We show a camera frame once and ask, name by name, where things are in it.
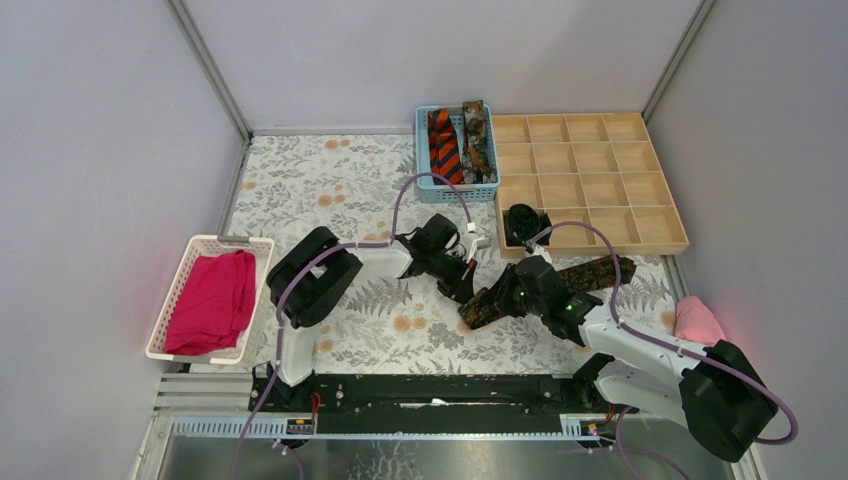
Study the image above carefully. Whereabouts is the brown camouflage tie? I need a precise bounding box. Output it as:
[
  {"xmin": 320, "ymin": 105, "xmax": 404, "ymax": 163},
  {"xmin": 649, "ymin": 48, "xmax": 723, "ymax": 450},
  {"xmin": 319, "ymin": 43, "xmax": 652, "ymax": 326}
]
[{"xmin": 462, "ymin": 100, "xmax": 497, "ymax": 184}]

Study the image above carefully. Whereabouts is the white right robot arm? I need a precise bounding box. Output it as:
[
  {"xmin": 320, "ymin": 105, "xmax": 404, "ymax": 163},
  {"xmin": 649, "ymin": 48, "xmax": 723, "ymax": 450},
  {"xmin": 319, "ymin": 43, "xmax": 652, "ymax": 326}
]
[{"xmin": 486, "ymin": 256, "xmax": 778, "ymax": 462}]

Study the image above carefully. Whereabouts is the dark green rolled tie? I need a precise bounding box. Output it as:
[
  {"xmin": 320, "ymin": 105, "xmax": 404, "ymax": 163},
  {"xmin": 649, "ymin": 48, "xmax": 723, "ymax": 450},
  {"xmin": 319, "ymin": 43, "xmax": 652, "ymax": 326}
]
[{"xmin": 503, "ymin": 203, "xmax": 552, "ymax": 247}]

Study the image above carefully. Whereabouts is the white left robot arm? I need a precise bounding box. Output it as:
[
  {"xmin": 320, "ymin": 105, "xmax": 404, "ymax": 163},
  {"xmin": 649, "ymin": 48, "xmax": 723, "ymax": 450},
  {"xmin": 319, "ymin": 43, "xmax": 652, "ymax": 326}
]
[{"xmin": 266, "ymin": 214, "xmax": 490, "ymax": 411}]

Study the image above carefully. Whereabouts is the black gold patterned tie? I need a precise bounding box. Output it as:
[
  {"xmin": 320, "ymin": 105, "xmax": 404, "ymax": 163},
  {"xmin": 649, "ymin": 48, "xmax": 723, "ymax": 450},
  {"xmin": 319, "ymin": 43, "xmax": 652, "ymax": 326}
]
[{"xmin": 458, "ymin": 255, "xmax": 636, "ymax": 330}]

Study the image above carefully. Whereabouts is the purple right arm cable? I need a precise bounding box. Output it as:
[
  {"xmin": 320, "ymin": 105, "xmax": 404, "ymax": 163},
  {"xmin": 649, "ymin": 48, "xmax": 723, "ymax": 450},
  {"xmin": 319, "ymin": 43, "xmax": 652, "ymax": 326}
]
[{"xmin": 526, "ymin": 221, "xmax": 800, "ymax": 446}]

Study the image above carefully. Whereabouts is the orange navy striped tie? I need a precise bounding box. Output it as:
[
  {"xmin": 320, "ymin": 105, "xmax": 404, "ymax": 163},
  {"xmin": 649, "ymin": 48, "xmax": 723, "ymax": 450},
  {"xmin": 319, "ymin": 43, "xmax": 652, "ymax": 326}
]
[{"xmin": 427, "ymin": 109, "xmax": 465, "ymax": 185}]

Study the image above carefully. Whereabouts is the white plastic basket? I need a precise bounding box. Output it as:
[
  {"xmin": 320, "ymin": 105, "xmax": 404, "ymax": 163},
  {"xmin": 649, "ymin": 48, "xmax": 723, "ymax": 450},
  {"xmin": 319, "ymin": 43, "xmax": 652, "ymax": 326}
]
[{"xmin": 145, "ymin": 235, "xmax": 275, "ymax": 366}]

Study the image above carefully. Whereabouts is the pink cloth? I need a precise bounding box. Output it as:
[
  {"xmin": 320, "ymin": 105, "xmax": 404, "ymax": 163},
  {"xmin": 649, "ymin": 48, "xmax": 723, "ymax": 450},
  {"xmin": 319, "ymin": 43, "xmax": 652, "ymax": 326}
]
[{"xmin": 674, "ymin": 296, "xmax": 727, "ymax": 346}]

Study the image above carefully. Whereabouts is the floral patterned tablecloth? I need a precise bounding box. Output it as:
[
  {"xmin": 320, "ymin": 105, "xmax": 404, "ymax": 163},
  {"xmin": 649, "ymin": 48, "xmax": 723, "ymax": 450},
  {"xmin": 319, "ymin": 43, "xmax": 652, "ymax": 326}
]
[{"xmin": 218, "ymin": 134, "xmax": 694, "ymax": 376}]

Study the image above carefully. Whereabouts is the red cloth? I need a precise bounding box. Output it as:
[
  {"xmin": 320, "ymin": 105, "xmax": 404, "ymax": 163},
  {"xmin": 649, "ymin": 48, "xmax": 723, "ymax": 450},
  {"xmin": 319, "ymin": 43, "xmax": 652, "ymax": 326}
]
[{"xmin": 165, "ymin": 250, "xmax": 256, "ymax": 356}]

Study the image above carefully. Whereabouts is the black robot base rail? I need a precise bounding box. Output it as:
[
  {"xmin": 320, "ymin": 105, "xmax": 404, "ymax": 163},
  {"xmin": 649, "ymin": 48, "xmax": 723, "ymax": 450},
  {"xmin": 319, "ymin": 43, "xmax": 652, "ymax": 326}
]
[{"xmin": 248, "ymin": 373, "xmax": 624, "ymax": 435}]

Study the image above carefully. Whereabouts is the blue plastic basket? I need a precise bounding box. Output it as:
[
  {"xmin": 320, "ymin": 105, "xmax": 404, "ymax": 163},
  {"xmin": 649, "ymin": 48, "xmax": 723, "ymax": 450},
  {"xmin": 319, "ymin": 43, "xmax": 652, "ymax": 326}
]
[{"xmin": 415, "ymin": 100, "xmax": 500, "ymax": 203}]

